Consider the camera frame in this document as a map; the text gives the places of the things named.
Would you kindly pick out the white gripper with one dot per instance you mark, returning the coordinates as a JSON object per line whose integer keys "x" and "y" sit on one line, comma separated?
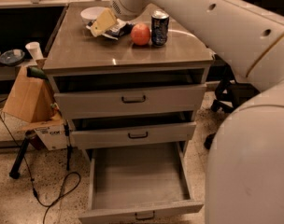
{"x": 122, "y": 6}

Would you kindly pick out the blue chip bag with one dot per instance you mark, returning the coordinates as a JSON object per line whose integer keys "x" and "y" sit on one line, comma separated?
{"x": 121, "y": 28}

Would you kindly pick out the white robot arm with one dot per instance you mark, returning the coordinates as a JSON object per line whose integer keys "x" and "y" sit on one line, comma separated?
{"x": 245, "y": 166}

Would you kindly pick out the grey drawer cabinet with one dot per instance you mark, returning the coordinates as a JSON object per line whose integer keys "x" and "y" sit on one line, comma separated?
{"x": 79, "y": 62}

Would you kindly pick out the top grey drawer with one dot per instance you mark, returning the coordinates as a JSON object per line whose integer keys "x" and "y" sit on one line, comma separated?
{"x": 117, "y": 103}

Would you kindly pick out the grey drawer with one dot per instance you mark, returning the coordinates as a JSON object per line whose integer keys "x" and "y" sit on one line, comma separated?
{"x": 130, "y": 136}
{"x": 117, "y": 103}
{"x": 138, "y": 183}

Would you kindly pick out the middle grey drawer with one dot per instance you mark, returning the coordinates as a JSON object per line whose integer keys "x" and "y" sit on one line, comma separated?
{"x": 130, "y": 136}

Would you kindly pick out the bottom grey drawer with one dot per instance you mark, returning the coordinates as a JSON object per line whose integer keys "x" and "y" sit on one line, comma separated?
{"x": 138, "y": 183}

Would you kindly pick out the white bowl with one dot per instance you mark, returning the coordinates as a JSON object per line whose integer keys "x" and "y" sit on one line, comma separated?
{"x": 91, "y": 13}

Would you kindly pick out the red apple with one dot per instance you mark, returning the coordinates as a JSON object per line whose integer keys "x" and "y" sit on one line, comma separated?
{"x": 140, "y": 34}

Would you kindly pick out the blue soda can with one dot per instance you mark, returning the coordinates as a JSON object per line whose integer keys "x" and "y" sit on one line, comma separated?
{"x": 159, "y": 27}

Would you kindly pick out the white paper cup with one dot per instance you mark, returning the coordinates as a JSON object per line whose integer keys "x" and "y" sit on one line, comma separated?
{"x": 34, "y": 50}

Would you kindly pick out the dark blue plate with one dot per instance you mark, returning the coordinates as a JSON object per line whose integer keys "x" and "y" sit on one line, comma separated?
{"x": 12, "y": 57}

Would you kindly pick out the white cardboard box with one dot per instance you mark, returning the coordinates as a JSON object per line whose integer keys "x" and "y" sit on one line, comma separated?
{"x": 51, "y": 133}

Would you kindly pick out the black office chair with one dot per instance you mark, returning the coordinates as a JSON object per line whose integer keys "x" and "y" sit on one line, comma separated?
{"x": 229, "y": 93}

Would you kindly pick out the black tripod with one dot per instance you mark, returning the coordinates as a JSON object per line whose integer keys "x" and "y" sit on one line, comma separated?
{"x": 14, "y": 173}

